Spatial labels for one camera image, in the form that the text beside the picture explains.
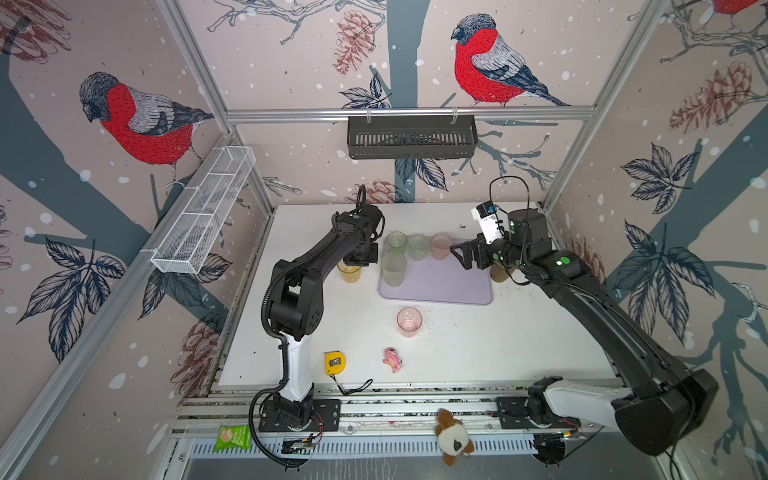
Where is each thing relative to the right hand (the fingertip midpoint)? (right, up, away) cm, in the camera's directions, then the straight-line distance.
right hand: (462, 244), depth 75 cm
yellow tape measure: (-34, -33, +6) cm, 48 cm away
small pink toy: (-18, -32, +6) cm, 38 cm away
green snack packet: (-56, -46, -5) cm, 73 cm away
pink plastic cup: (-13, -25, +15) cm, 32 cm away
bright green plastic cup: (-17, 0, +32) cm, 36 cm away
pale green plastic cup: (-9, -2, +29) cm, 30 cm away
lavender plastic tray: (-3, -14, +25) cm, 28 cm away
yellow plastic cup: (-31, -10, +17) cm, 37 cm away
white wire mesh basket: (-69, -1, -5) cm, 69 cm away
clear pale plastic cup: (-18, -9, +29) cm, 35 cm away
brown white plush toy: (-4, -45, -7) cm, 46 cm away
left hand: (-27, -6, +18) cm, 33 cm away
